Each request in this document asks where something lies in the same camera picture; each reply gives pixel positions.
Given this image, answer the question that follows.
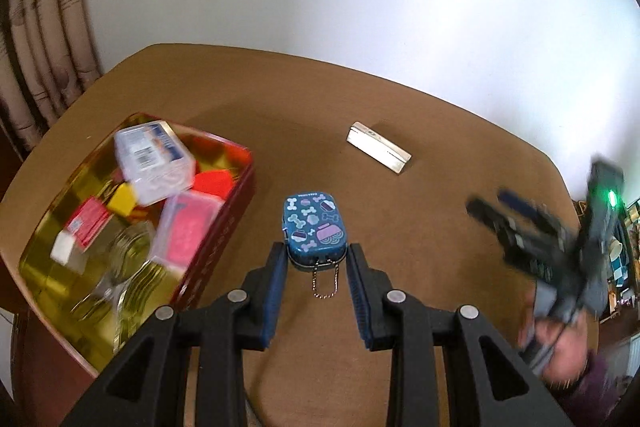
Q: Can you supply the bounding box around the small red and gold box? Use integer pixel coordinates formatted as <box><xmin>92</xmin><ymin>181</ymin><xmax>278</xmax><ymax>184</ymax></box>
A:
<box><xmin>64</xmin><ymin>196</ymin><xmax>116</xmax><ymax>253</ymax></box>

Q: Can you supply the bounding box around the clear labelled plastic case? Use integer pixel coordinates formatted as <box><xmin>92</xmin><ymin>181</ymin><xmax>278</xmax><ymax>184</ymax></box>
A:
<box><xmin>113</xmin><ymin>119</ymin><xmax>197</xmax><ymax>208</ymax></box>

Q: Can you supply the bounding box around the beige patterned curtain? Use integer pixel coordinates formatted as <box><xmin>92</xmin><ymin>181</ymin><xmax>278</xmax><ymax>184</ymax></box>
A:
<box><xmin>0</xmin><ymin>0</ymin><xmax>104</xmax><ymax>148</ymax></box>

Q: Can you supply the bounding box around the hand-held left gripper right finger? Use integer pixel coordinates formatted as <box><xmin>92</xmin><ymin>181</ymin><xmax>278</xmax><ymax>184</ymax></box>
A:
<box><xmin>346</xmin><ymin>242</ymin><xmax>576</xmax><ymax>427</ymax></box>

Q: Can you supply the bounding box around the white rectangular box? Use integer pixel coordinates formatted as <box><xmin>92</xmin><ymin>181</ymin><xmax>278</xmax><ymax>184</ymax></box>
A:
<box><xmin>345</xmin><ymin>121</ymin><xmax>413</xmax><ymax>176</ymax></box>

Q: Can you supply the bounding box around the cluttered shelf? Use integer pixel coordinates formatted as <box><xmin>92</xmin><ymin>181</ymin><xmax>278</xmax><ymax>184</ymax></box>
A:
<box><xmin>599</xmin><ymin>194</ymin><xmax>640</xmax><ymax>324</ymax></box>

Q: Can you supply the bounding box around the person's right forearm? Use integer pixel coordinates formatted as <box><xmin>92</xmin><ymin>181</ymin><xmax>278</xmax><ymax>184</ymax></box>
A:
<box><xmin>547</xmin><ymin>352</ymin><xmax>632</xmax><ymax>427</ymax></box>

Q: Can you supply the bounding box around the white block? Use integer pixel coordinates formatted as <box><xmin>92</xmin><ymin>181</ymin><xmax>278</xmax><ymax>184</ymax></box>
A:
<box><xmin>49</xmin><ymin>229</ymin><xmax>89</xmax><ymax>268</ymax></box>

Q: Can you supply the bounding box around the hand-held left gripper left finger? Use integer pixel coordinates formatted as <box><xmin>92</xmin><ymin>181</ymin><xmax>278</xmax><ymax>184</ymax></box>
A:
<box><xmin>60</xmin><ymin>242</ymin><xmax>290</xmax><ymax>427</ymax></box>

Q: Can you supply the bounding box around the small blue patterned tin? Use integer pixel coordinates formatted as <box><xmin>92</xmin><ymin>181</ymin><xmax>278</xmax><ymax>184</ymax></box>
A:
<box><xmin>280</xmin><ymin>191</ymin><xmax>350</xmax><ymax>304</ymax></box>

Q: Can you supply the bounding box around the clear box with red insert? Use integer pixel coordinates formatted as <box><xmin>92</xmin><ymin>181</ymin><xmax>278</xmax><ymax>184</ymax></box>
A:
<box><xmin>149</xmin><ymin>191</ymin><xmax>225</xmax><ymax>271</ymax></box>

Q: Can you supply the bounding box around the person's right hand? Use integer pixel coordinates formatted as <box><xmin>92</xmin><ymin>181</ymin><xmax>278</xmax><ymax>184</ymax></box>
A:
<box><xmin>530</xmin><ymin>316</ymin><xmax>600</xmax><ymax>388</ymax></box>

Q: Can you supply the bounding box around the red and gold tin box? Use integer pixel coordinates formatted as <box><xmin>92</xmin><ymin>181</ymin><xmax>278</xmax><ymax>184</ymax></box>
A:
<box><xmin>17</xmin><ymin>111</ymin><xmax>256</xmax><ymax>381</ymax></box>

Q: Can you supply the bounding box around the yellow cube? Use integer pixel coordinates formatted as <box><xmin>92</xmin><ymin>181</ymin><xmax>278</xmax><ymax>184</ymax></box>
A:
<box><xmin>107</xmin><ymin>184</ymin><xmax>141</xmax><ymax>218</ymax></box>

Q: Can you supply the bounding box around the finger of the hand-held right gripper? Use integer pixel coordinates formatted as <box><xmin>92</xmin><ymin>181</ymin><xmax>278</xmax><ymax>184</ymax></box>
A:
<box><xmin>465</xmin><ymin>197</ymin><xmax>562</xmax><ymax>279</ymax></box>
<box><xmin>496</xmin><ymin>189</ymin><xmax>577</xmax><ymax>254</ymax></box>

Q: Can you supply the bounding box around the red plastic block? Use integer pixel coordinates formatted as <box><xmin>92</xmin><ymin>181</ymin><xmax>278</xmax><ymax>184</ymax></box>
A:
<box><xmin>192</xmin><ymin>170</ymin><xmax>236</xmax><ymax>201</ymax></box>

